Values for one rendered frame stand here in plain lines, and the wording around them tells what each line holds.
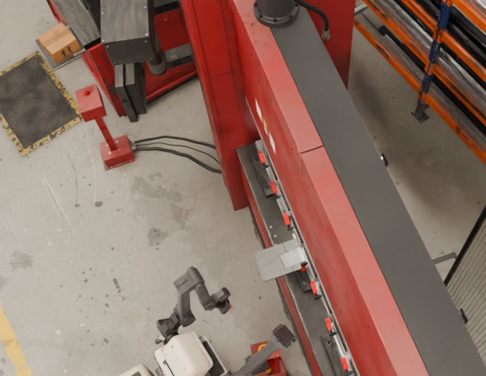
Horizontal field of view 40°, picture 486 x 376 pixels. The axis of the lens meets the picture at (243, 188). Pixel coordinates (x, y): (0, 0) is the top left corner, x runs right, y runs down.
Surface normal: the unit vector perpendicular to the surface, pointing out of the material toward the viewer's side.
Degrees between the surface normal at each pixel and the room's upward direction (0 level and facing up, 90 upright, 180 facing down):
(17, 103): 0
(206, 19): 90
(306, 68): 0
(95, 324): 0
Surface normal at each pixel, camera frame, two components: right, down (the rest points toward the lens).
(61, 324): -0.09, -0.45
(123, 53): 0.11, 0.88
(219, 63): 0.32, 0.83
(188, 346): 0.50, -0.68
